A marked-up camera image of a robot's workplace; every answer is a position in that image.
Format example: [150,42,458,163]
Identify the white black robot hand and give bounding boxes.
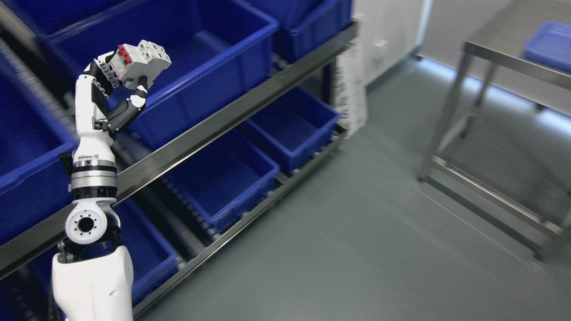
[73,51,148,167]

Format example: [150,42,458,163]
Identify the grey circuit breaker red switch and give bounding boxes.
[110,40,172,90]

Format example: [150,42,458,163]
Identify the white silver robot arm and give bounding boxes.
[51,150,134,321]

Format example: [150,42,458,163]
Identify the black metal shelf rack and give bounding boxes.
[0,0,360,319]

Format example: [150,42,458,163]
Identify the blue bin upper left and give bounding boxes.
[0,55,76,244]

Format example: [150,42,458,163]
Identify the blue bin lower middle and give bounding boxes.
[166,130,280,232]

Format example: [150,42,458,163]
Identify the blue bin lower left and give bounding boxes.
[28,199,179,307]

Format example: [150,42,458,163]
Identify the large blue bin upper middle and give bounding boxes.
[45,0,279,150]

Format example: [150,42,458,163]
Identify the blue bin lower right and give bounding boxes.
[236,86,340,173]

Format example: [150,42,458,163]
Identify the blue bin upper right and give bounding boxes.
[249,0,353,63]

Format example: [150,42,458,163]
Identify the stainless steel table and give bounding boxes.
[417,0,570,261]

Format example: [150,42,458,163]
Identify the blue plastic tray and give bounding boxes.
[523,21,571,74]

